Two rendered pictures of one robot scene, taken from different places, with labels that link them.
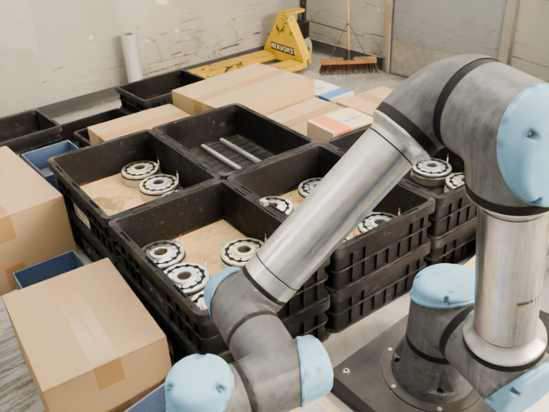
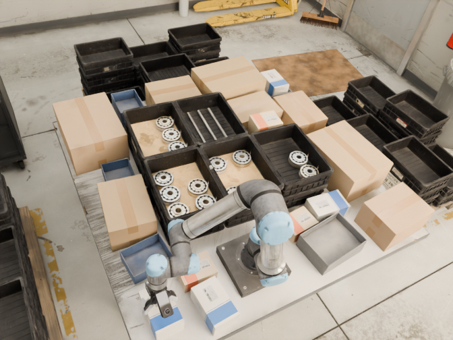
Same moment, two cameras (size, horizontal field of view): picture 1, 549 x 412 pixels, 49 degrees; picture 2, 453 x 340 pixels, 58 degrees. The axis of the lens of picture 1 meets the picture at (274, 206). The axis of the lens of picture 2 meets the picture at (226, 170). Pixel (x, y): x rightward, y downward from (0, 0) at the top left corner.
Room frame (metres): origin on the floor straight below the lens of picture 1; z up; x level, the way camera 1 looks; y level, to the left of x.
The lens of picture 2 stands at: (-0.23, -0.17, 2.41)
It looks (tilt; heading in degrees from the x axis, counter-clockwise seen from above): 47 degrees down; 5
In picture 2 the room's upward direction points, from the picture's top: 8 degrees clockwise
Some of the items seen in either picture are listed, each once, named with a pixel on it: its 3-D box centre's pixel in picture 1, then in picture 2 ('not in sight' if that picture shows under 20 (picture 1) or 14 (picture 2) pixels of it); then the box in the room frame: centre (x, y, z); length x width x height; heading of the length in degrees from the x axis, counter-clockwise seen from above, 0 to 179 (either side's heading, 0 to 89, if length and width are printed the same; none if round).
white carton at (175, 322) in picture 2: not in sight; (160, 310); (0.45, 0.08, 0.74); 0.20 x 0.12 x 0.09; 39
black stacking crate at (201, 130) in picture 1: (232, 155); (209, 125); (1.52, 0.11, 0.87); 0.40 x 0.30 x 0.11; 35
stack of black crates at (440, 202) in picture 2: not in sight; (435, 175); (2.14, -1.58, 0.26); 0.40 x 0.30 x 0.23; 38
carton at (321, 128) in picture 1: (341, 132); (265, 123); (1.59, -0.20, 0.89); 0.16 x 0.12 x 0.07; 123
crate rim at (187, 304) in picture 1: (214, 240); (185, 181); (1.02, 0.13, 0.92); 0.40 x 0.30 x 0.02; 35
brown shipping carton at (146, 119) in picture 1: (148, 146); (173, 98); (1.79, 0.40, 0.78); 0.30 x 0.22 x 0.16; 126
